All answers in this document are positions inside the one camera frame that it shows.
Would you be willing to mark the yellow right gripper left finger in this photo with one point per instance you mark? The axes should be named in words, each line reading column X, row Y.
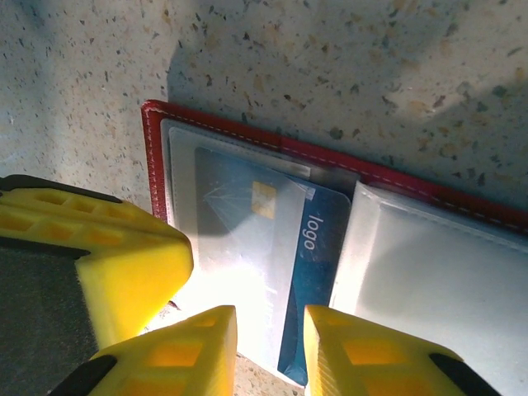
column 173, row 363

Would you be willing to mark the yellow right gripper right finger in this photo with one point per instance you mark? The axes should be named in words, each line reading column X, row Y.
column 371, row 363

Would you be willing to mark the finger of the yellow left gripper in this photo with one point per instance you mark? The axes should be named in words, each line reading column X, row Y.
column 62, row 200
column 132, row 280

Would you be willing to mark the blue VIP card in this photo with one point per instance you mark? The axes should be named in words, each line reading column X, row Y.
column 317, row 264

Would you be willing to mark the red leather card holder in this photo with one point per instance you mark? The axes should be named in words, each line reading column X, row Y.
column 433, row 268

